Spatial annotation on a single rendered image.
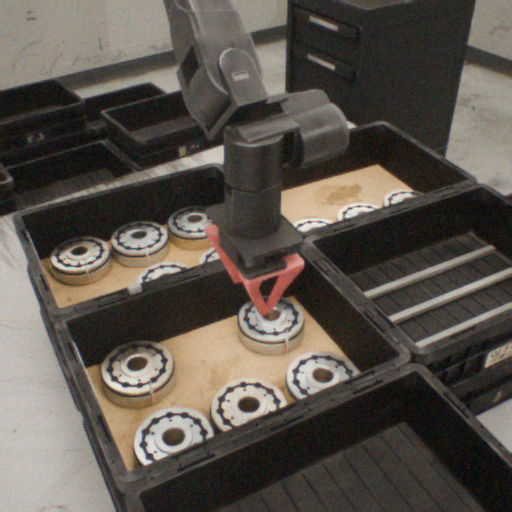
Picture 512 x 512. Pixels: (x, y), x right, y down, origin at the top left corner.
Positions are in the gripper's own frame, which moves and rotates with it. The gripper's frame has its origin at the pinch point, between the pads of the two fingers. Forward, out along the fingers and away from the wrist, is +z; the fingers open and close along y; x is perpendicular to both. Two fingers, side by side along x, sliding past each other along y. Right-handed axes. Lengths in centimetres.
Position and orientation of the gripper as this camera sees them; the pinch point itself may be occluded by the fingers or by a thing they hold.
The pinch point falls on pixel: (252, 290)
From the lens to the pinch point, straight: 71.3
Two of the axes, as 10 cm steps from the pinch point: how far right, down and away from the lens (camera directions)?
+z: -0.1, 8.0, 6.0
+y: -4.6, -5.4, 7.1
